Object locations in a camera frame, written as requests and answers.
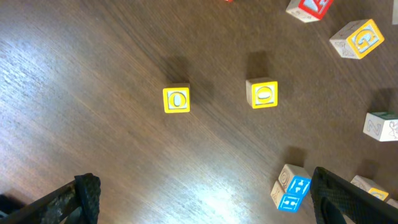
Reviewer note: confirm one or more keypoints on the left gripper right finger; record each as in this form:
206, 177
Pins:
335, 198

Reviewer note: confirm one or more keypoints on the yellow C block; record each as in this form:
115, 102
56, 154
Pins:
370, 187

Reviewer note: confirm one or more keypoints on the yellow O block middle left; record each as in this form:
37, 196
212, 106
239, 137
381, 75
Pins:
262, 92

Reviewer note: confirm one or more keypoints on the yellow O block lower left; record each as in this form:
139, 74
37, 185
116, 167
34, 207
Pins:
176, 98

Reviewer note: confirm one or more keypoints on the blue H block lower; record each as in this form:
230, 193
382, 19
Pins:
283, 201

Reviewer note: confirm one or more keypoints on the red Y block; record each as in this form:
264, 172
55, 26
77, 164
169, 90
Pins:
308, 10

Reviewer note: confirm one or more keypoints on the blue h block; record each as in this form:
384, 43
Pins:
283, 201
295, 180

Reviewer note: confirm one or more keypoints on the green Z block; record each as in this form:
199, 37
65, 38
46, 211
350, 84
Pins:
381, 126

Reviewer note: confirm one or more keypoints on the yellow G block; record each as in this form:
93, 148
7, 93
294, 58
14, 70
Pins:
357, 39

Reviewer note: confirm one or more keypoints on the yellow o block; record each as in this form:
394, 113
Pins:
262, 92
176, 98

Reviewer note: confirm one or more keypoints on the blue H block upper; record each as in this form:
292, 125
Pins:
295, 180

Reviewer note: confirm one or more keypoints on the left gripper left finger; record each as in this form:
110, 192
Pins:
76, 202

